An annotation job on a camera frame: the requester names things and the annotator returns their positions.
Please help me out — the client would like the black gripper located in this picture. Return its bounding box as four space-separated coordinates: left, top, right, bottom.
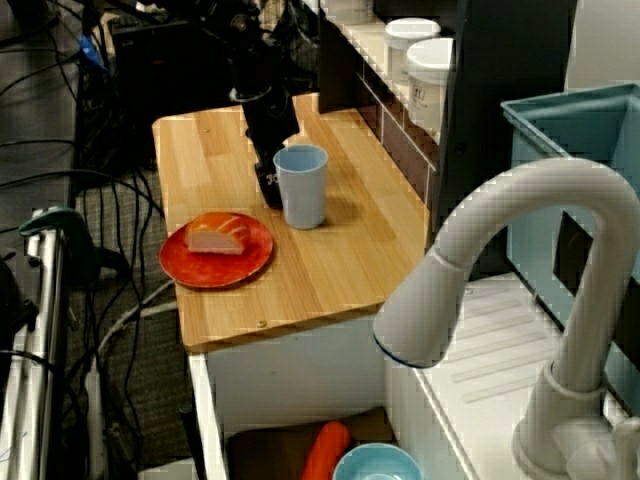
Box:
242 88 302 210

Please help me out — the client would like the light blue plastic cup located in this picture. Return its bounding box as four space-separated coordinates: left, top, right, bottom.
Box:
272 144 330 231

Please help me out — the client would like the salmon sushi toy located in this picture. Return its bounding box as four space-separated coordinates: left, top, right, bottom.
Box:
185 210 251 255

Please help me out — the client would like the red round plate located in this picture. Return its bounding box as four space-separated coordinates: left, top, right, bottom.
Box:
158 212 275 290

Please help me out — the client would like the dark tile backsplash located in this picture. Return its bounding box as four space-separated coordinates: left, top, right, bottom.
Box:
318 0 441 201

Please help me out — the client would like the white labelled jar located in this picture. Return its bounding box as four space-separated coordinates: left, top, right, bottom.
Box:
384 17 442 86
405 36 456 131

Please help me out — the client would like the black keyboard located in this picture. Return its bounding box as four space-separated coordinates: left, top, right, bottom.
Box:
109 13 191 34

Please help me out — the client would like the blue tag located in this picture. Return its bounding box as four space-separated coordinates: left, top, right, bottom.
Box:
79 32 110 71

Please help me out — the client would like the dark upright panel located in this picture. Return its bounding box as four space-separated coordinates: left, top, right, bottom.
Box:
439 0 579 274

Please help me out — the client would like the teal plastic dish bin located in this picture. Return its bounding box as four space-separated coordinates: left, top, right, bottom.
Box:
500 82 640 419

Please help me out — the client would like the white toy sink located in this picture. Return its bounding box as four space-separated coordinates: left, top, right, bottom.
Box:
187 272 640 480

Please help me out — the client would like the orange toy carrot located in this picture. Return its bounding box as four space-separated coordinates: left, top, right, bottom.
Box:
301 420 353 480

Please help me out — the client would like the grey toy faucet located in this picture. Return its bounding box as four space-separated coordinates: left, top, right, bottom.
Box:
372 157 640 480

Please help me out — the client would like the light blue bowl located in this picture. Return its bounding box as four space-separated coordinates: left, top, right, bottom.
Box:
332 442 424 480

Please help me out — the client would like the cream wall shelf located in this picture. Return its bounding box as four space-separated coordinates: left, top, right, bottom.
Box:
344 22 454 146

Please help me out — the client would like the white cable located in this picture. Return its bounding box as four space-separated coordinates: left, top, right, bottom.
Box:
97 278 180 357

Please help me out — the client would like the black cable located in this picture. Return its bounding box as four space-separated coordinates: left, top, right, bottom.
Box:
0 168 167 221

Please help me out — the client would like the aluminium frame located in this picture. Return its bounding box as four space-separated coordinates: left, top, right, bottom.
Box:
0 219 69 480

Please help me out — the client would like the black door handle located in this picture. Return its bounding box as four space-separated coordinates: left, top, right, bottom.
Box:
178 402 207 480

